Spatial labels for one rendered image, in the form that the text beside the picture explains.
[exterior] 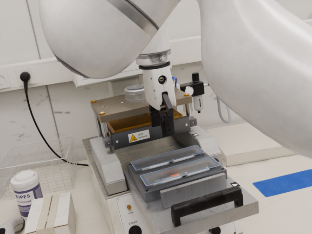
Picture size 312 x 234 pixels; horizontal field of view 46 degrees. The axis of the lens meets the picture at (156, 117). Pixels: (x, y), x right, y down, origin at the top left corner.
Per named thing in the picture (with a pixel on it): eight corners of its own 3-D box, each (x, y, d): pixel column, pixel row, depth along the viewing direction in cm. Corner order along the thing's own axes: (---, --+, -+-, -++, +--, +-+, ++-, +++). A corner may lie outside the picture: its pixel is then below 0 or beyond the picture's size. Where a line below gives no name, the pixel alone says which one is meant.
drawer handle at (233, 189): (172, 222, 72) (169, 204, 71) (238, 200, 76) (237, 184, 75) (175, 227, 70) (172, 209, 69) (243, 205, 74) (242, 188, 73)
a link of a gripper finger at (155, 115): (160, 100, 92) (164, 125, 94) (157, 97, 95) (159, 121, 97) (149, 103, 91) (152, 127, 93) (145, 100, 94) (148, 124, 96)
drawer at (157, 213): (125, 183, 97) (120, 157, 95) (199, 163, 103) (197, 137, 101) (160, 249, 71) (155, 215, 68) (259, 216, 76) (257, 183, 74)
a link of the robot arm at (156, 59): (176, 49, 81) (178, 63, 82) (163, 46, 89) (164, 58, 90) (140, 56, 79) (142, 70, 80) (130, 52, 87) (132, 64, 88)
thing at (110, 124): (105, 126, 117) (100, 98, 114) (169, 111, 123) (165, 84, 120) (116, 144, 101) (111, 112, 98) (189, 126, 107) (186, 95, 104)
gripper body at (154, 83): (176, 60, 81) (182, 107, 85) (161, 55, 91) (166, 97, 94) (145, 66, 79) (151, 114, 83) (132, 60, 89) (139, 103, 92)
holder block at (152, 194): (128, 172, 95) (126, 163, 94) (198, 153, 100) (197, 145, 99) (146, 203, 80) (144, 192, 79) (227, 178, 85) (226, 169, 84)
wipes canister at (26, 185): (23, 208, 128) (13, 170, 123) (48, 204, 129) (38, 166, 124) (17, 223, 120) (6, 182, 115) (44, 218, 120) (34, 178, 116)
